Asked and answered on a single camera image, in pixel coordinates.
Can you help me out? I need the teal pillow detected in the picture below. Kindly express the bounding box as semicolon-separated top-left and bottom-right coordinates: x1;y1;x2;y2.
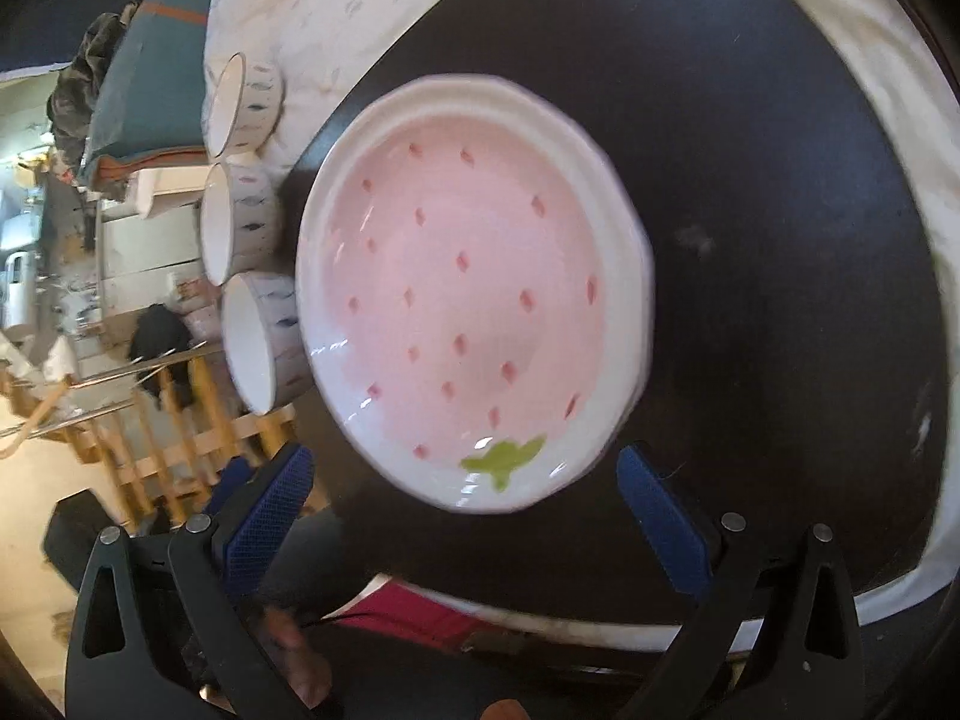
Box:
81;0;218;188

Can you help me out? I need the pink printed box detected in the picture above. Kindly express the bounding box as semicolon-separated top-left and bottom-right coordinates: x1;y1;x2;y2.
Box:
174;277;226;342

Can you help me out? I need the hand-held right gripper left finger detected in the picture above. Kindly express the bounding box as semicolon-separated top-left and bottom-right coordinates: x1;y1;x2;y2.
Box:
66;442;316;720

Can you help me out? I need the cream printed bed sheet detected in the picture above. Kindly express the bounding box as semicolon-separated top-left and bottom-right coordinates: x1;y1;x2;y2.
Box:
202;0;960;653

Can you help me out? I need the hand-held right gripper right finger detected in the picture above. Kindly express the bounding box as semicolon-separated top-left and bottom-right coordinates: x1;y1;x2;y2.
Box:
616;444;867;720

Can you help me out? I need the metal rail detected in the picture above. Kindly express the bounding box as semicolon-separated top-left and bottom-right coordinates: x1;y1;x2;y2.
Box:
67;341;226;391

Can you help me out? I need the black mat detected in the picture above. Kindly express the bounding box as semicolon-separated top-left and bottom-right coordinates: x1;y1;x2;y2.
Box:
289;0;953;653

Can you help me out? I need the red cloth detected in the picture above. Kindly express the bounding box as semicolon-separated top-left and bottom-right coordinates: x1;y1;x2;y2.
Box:
334;581;488;653

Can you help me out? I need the white cabinet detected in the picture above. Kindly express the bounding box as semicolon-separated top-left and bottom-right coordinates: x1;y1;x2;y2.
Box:
97;161;211;316

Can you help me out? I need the white bowl blue leaf print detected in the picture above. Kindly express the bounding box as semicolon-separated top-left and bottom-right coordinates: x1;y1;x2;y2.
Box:
220;270;316;415
199;154;284;286
201;52;290;160

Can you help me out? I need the wooden rack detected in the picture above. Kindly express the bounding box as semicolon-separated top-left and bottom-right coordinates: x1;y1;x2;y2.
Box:
0;349;331;533

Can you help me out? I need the black hanging cloth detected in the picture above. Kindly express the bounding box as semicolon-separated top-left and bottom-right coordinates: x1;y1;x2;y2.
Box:
126;304;197;410

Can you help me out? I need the pink strawberry plate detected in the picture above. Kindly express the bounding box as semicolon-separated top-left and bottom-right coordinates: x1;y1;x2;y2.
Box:
295;73;655;517

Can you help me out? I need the camouflage cloth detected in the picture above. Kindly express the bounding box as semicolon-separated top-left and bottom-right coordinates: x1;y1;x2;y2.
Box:
46;11;128;166

